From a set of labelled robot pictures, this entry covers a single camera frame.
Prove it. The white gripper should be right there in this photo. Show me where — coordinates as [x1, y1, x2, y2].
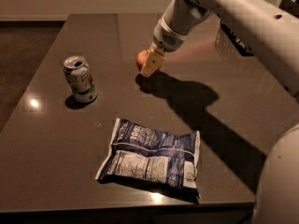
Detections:
[139, 16, 189, 78]

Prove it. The red yellow apple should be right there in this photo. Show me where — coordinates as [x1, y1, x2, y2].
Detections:
[135, 49, 161, 74]

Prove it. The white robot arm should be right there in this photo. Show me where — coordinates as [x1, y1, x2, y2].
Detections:
[136, 0, 299, 224]

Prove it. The blue chip bag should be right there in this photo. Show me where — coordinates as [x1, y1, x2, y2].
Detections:
[95, 119, 201, 192]

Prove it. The green white soda can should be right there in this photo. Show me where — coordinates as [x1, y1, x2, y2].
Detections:
[64, 56, 97, 104]

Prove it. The black wire basket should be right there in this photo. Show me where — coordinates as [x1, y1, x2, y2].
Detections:
[221, 21, 253, 57]

